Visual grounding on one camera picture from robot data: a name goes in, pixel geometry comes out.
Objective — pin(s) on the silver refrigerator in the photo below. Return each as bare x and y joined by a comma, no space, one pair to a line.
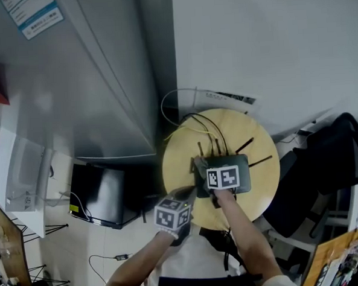
72,85

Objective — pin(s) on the white shelf unit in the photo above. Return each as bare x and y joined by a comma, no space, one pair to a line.
356,204

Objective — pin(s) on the blue and white label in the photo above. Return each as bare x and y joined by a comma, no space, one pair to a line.
33,15

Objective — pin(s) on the white printed box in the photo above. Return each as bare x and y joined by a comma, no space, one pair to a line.
212,99

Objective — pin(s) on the round wooden table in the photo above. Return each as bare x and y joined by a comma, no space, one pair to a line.
180,169

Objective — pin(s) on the black metal hairpin legs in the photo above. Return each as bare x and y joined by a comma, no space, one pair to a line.
36,229

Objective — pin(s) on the person's white shirt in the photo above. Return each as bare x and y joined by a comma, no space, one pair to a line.
189,259

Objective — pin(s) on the person's right forearm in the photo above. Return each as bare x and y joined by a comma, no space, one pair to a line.
248,238

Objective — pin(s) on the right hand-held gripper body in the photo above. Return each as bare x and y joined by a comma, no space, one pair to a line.
223,177

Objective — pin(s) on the person's left forearm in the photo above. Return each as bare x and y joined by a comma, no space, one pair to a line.
138,265

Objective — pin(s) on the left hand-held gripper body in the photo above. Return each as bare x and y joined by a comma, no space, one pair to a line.
171,214

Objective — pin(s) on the black office chair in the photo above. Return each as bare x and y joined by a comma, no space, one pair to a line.
291,205

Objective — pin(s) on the black computer case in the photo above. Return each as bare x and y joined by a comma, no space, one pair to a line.
100,195

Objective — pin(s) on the brown wooden board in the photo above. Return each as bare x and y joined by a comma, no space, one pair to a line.
10,249

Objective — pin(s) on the black bag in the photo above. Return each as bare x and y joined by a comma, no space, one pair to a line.
331,160

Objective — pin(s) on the orange wooden desk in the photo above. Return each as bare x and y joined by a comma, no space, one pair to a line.
330,251

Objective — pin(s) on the black router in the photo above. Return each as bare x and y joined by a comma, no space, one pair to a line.
241,175

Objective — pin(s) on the white side table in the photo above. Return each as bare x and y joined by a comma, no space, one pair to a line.
5,168

